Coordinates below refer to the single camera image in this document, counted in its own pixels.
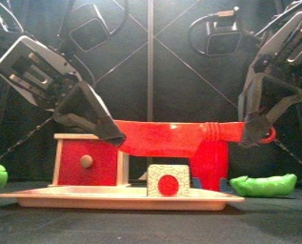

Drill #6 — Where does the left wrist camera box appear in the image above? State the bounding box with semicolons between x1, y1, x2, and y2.
67;3;113;53

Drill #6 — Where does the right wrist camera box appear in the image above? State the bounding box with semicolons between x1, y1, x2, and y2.
205;10;245;57

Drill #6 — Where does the red plastic cup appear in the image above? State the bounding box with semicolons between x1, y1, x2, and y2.
188;139;232;193

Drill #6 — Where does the white plastic tray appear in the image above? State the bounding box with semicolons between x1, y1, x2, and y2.
0;185;246;212

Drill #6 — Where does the red toy knife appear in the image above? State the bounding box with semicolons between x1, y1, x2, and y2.
114;119;278;159

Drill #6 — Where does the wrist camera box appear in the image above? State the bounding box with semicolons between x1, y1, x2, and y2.
67;3;113;53
205;10;245;57

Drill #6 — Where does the wooden box red drawer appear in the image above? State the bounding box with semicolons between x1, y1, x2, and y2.
50;132;132;188

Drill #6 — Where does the white cube red circle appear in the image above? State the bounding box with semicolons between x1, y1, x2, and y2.
146;163;192;198

